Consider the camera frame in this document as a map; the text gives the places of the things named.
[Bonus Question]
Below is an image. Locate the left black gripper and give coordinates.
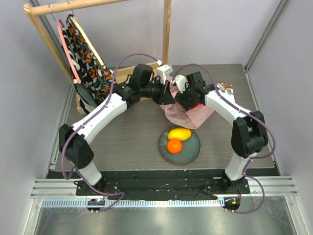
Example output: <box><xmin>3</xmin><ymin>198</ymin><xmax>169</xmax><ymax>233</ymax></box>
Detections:
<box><xmin>140</xmin><ymin>78</ymin><xmax>176</xmax><ymax>105</ymax></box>

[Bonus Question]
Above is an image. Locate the fake red apple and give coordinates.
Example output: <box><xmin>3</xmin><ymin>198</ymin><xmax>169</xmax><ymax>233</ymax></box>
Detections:
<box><xmin>191</xmin><ymin>102</ymin><xmax>202</xmax><ymax>109</ymax></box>

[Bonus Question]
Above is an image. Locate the pink plastic bag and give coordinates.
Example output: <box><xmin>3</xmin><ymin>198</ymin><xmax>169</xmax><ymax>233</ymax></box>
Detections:
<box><xmin>159</xmin><ymin>79</ymin><xmax>215</xmax><ymax>130</ymax></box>

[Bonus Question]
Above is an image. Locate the fake yellow mango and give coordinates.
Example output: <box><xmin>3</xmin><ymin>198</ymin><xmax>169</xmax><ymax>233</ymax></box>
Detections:
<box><xmin>167</xmin><ymin>128</ymin><xmax>192</xmax><ymax>141</ymax></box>

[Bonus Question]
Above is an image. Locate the fake orange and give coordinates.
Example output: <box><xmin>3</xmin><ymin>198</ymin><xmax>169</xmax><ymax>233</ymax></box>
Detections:
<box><xmin>166</xmin><ymin>139</ymin><xmax>183</xmax><ymax>154</ymax></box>

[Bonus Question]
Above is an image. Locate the blue ceramic plate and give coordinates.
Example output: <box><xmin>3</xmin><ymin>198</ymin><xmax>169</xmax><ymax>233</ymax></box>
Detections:
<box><xmin>158</xmin><ymin>126</ymin><xmax>201</xmax><ymax>165</ymax></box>

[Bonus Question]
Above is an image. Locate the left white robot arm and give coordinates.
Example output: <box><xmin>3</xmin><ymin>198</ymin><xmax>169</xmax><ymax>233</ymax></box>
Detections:
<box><xmin>59</xmin><ymin>64</ymin><xmax>175</xmax><ymax>195</ymax></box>

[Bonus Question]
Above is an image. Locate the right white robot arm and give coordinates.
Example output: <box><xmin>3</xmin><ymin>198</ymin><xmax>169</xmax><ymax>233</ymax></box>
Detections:
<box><xmin>171</xmin><ymin>72</ymin><xmax>268</xmax><ymax>193</ymax></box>

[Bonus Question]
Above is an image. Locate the white navy shirt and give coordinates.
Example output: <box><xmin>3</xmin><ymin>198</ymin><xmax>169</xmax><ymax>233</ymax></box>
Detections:
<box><xmin>217</xmin><ymin>82</ymin><xmax>235</xmax><ymax>100</ymax></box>

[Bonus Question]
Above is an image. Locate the patterned black orange garment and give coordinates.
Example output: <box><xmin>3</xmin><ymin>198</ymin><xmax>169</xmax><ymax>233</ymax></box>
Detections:
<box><xmin>62</xmin><ymin>14</ymin><xmax>116</xmax><ymax>115</ymax></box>

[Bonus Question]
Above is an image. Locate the pink clothes hanger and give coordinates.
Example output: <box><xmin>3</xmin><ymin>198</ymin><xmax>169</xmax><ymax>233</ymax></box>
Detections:
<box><xmin>56</xmin><ymin>19</ymin><xmax>81</xmax><ymax>84</ymax></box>

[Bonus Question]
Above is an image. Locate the wooden clothes hanger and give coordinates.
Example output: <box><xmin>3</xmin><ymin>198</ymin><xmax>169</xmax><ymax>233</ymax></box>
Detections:
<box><xmin>69</xmin><ymin>14</ymin><xmax>104</xmax><ymax>66</ymax></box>

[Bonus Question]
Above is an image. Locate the wooden clothes rack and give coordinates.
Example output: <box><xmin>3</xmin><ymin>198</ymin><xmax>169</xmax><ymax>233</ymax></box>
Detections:
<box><xmin>23</xmin><ymin>0</ymin><xmax>175</xmax><ymax>116</ymax></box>

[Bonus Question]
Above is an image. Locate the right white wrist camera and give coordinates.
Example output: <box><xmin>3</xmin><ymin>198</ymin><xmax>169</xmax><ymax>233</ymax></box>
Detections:
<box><xmin>171</xmin><ymin>75</ymin><xmax>189</xmax><ymax>94</ymax></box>

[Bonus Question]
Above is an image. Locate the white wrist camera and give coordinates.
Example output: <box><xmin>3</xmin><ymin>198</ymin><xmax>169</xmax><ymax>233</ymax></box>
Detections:
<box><xmin>171</xmin><ymin>75</ymin><xmax>189</xmax><ymax>94</ymax></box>
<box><xmin>156</xmin><ymin>60</ymin><xmax>173</xmax><ymax>84</ymax></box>

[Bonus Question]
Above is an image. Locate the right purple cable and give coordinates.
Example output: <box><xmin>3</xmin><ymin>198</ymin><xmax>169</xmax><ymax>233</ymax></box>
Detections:
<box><xmin>171</xmin><ymin>63</ymin><xmax>277</xmax><ymax>215</ymax></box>

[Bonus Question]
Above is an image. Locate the purple cable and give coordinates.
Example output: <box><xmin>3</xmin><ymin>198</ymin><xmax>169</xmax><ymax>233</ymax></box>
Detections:
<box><xmin>171</xmin><ymin>63</ymin><xmax>277</xmax><ymax>215</ymax></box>
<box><xmin>61</xmin><ymin>53</ymin><xmax>163</xmax><ymax>212</ymax></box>

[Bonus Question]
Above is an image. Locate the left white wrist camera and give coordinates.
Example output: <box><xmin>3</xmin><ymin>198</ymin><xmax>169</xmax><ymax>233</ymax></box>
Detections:
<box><xmin>156</xmin><ymin>60</ymin><xmax>173</xmax><ymax>84</ymax></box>

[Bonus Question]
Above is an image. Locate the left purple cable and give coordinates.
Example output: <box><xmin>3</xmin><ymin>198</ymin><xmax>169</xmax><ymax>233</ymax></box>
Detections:
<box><xmin>61</xmin><ymin>53</ymin><xmax>163</xmax><ymax>212</ymax></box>

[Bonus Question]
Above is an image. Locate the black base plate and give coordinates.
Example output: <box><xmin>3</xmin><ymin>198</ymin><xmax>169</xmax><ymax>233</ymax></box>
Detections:
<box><xmin>68</xmin><ymin>169</ymin><xmax>256</xmax><ymax>201</ymax></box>

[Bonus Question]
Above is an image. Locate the slotted cable duct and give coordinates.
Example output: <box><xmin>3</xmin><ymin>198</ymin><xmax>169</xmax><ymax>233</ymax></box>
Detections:
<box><xmin>41</xmin><ymin>197</ymin><xmax>224</xmax><ymax>209</ymax></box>

